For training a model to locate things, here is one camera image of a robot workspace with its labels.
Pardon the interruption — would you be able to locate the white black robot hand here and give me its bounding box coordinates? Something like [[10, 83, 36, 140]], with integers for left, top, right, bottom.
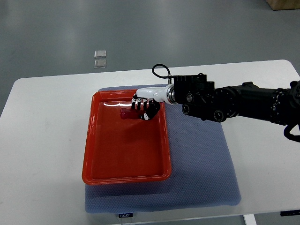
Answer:
[[131, 86, 175, 120]]

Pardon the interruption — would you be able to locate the floor metal plate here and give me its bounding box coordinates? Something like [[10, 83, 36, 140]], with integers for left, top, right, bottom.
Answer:
[[94, 50, 106, 59], [94, 59, 107, 68]]

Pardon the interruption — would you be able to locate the blue grey foam mat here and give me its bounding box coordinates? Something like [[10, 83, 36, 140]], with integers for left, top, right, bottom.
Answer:
[[85, 86, 241, 214]]

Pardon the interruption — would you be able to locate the white table leg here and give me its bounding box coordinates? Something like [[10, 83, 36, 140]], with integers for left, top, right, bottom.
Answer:
[[243, 214, 257, 225]]

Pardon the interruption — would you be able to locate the lower floor metal plate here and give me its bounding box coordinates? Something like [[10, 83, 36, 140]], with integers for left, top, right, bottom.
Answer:
[[94, 59, 107, 68]]

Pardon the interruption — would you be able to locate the black table label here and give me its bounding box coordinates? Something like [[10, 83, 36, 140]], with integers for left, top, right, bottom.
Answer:
[[118, 213, 133, 218]]

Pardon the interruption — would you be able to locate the upper floor metal plate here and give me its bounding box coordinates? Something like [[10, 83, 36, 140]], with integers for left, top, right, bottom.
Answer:
[[94, 50, 106, 59]]

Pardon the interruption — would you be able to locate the red pepper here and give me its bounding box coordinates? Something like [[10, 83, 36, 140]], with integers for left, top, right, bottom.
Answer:
[[120, 108, 144, 120]]

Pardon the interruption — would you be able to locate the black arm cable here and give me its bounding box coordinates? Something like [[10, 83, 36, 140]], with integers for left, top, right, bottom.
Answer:
[[151, 64, 173, 84]]

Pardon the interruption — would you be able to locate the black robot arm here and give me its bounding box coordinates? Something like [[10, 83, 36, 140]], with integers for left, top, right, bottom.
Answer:
[[131, 73, 300, 142]]

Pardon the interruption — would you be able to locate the red plastic tray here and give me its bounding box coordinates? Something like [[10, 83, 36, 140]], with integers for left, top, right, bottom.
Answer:
[[82, 90, 172, 185]]

